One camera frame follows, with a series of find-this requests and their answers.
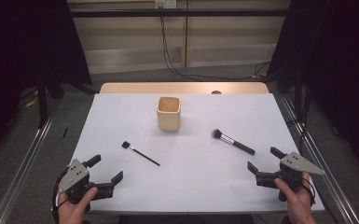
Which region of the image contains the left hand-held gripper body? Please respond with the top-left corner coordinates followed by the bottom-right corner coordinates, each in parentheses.
top-left (59, 159), bottom-right (116, 213)

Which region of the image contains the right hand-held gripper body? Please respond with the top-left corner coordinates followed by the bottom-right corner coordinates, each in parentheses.
top-left (255, 151), bottom-right (326, 203)

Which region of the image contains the thick black makeup brush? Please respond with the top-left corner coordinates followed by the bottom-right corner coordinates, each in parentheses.
top-left (211, 128), bottom-right (256, 156)

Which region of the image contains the thin black makeup brush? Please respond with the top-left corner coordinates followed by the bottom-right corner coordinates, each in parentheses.
top-left (121, 140), bottom-right (161, 167)

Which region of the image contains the beige square cup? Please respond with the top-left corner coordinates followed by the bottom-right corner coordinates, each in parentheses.
top-left (156, 96), bottom-right (182, 133)

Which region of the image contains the person's left hand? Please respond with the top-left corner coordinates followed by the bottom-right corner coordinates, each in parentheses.
top-left (57, 178), bottom-right (99, 224)

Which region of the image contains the person's right hand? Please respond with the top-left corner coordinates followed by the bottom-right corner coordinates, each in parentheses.
top-left (273, 172), bottom-right (318, 224)

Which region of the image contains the white table mat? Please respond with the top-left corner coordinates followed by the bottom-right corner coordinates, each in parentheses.
top-left (69, 92), bottom-right (325, 214)

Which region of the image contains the black metal stand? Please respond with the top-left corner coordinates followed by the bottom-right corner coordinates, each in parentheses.
top-left (36, 72), bottom-right (49, 129)

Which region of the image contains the black curtain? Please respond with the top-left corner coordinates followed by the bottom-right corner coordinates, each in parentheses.
top-left (0, 0), bottom-right (93, 162)
top-left (266, 0), bottom-right (359, 179)

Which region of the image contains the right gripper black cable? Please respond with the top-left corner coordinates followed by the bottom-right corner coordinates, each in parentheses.
top-left (300, 182), bottom-right (317, 206)

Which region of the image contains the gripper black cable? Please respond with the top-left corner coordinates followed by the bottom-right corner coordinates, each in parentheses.
top-left (300, 182), bottom-right (317, 206)
top-left (51, 175), bottom-right (70, 223)

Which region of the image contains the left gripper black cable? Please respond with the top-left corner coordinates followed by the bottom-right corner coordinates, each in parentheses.
top-left (51, 175), bottom-right (70, 223)

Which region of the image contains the metal floor rail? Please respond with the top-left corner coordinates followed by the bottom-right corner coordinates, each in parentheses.
top-left (0, 101), bottom-right (62, 224)
top-left (280, 94), bottom-right (359, 224)

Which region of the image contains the yellow floor cable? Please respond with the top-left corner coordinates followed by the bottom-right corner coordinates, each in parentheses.
top-left (23, 89), bottom-right (40, 108)

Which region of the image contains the black wall cable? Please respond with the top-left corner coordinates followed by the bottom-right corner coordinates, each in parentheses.
top-left (159, 7), bottom-right (271, 82)

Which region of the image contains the black horizontal frame bar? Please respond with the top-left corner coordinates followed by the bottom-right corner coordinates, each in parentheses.
top-left (69, 8), bottom-right (291, 19)

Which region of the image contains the white wall socket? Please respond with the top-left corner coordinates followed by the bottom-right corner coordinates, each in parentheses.
top-left (154, 0), bottom-right (178, 9)

